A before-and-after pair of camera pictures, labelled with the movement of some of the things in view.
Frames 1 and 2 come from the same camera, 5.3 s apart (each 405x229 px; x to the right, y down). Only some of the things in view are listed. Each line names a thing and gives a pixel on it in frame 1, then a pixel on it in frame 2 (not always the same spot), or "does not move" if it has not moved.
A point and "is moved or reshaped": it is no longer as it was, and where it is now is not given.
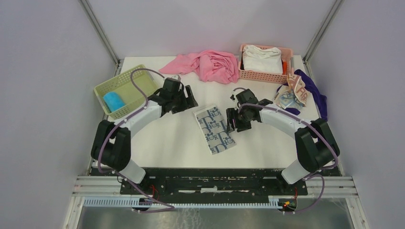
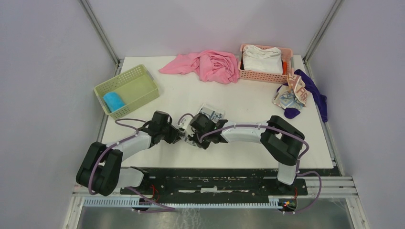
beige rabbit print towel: [293, 95] does not move
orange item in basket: [284, 67] does not move
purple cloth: [320, 100] does not move
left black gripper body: [180, 101] -> [169, 133]
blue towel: [113, 101] does not move
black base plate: [215, 182] does not move
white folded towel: [258, 59] does not move
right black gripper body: [242, 116] -> [205, 142]
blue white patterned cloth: [214, 129] is moved or reshaped
